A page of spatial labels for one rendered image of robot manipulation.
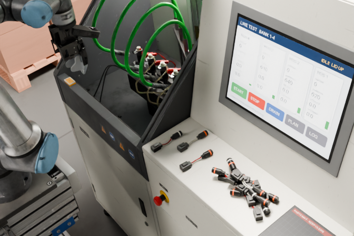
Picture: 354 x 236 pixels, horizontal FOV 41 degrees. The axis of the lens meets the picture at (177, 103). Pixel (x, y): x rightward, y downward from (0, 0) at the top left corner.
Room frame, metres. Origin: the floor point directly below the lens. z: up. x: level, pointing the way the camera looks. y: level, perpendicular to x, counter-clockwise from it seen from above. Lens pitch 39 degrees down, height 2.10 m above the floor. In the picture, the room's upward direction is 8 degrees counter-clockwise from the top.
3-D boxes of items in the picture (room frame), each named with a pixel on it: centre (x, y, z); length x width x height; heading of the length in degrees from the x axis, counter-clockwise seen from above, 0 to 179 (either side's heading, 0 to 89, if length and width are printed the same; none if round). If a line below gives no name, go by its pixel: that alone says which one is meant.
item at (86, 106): (1.50, 0.32, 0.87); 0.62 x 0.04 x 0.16; 33
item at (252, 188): (0.93, -0.16, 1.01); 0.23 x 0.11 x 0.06; 33
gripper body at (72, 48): (1.36, 0.32, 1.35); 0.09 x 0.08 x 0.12; 123
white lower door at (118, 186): (1.49, 0.33, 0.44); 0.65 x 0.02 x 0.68; 33
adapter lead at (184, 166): (1.08, -0.04, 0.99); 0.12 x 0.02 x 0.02; 117
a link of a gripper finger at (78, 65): (1.34, 0.31, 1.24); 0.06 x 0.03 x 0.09; 123
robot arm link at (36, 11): (1.27, 0.36, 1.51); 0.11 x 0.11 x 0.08; 71
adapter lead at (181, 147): (1.17, -0.04, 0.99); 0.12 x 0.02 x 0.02; 121
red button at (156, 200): (1.10, 0.11, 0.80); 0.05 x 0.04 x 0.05; 33
